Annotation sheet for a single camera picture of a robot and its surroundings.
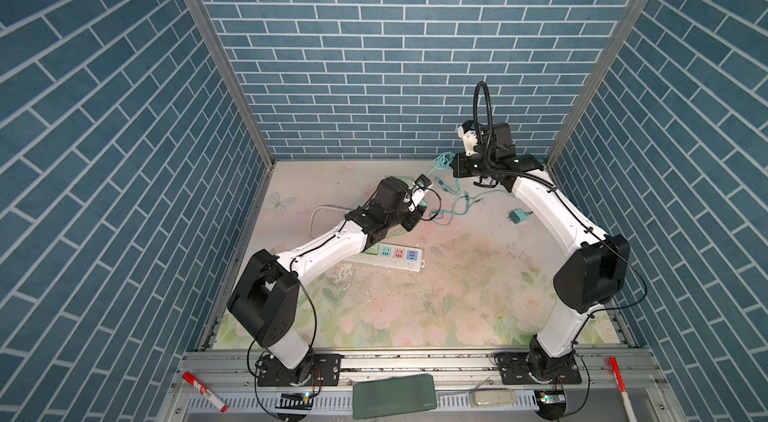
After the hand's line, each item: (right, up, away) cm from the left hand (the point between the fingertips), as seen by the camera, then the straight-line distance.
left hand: (420, 202), depth 84 cm
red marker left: (-52, -44, -15) cm, 70 cm away
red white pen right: (+48, -44, -14) cm, 67 cm away
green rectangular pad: (-7, -45, -15) cm, 48 cm away
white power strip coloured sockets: (-8, -17, +7) cm, 20 cm away
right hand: (+8, +13, +1) cm, 15 cm away
